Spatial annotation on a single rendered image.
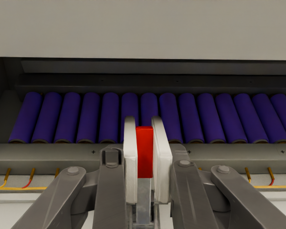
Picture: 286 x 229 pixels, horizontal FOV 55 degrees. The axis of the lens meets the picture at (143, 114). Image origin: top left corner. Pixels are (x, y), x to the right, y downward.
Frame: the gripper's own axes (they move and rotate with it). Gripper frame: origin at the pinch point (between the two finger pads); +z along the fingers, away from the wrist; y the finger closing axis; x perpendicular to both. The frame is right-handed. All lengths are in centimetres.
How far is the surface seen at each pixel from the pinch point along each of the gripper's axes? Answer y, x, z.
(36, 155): -8.8, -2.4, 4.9
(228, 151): 7.6, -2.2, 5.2
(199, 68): 6.7, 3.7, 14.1
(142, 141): -0.1, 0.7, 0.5
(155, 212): 0.9, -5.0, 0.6
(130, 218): -0.9, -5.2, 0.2
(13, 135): -11.5, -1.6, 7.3
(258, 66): 13.2, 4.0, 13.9
